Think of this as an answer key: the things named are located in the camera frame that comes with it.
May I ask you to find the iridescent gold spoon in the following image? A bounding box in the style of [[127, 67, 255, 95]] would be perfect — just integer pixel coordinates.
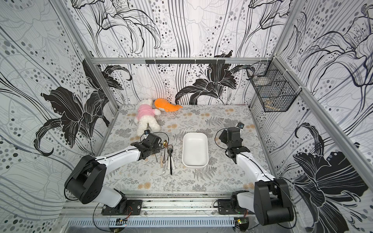
[[162, 140, 168, 165]]

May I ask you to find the black spoon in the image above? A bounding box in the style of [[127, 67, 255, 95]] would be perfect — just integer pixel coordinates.
[[167, 145, 173, 175]]

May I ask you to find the silver white handled spoon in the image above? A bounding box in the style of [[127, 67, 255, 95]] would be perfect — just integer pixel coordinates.
[[164, 149, 175, 171]]

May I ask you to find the white rectangular storage box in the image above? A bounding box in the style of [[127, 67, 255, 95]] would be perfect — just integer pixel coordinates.
[[182, 132, 209, 169]]

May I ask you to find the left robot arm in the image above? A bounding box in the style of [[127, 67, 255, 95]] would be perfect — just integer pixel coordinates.
[[64, 133, 162, 213]]

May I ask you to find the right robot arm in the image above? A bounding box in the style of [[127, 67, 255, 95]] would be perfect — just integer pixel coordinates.
[[218, 126, 296, 226]]

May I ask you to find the white plush bear pink shirt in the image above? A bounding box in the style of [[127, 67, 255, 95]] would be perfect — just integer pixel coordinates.
[[134, 98, 161, 136]]

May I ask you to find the orange plush toy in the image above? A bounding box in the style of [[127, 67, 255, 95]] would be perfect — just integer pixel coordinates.
[[154, 98, 183, 112]]

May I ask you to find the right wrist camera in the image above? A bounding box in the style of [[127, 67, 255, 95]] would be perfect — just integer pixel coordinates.
[[236, 122, 244, 130]]

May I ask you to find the black wire wall basket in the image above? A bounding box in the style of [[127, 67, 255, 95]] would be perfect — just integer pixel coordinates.
[[246, 59, 298, 112]]

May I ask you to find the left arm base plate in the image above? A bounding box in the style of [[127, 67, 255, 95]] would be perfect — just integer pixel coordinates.
[[102, 199, 143, 216]]

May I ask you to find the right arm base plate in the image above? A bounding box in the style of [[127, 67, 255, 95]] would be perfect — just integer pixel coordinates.
[[216, 199, 244, 215]]

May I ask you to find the white slotted cable duct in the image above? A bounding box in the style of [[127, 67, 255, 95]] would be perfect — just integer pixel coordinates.
[[68, 217, 235, 228]]

